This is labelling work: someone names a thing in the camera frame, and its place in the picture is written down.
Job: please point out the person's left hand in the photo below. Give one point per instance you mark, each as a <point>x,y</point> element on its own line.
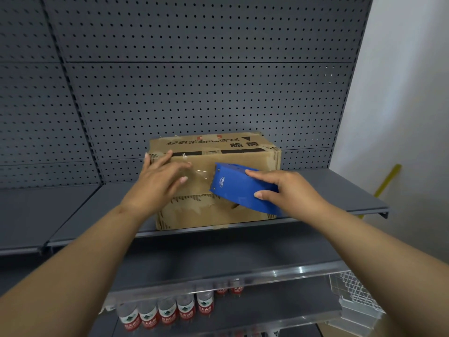
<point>151,186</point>

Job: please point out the person's right hand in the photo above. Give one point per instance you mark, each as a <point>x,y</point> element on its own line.
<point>298,196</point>

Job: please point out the brown cardboard box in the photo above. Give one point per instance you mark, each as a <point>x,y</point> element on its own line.
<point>189,210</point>

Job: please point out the blue tape dispenser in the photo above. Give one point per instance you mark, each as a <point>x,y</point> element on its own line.
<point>235,189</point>

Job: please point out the person's right forearm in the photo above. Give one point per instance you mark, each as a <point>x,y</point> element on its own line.
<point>386,263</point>

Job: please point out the person's left forearm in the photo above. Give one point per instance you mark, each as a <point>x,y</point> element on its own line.
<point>70,277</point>

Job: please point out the grey metal shelf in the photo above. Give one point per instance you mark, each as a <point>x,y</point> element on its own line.
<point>35,217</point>
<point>333,196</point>
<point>273,305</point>

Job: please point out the yellow stick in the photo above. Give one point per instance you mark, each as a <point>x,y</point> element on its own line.
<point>389,180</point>

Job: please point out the grey pegboard back panel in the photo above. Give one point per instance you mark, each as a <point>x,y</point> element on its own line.
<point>210,84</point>
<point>35,119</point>

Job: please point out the grey shelf with clear rail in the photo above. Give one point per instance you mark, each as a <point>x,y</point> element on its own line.
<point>228,256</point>

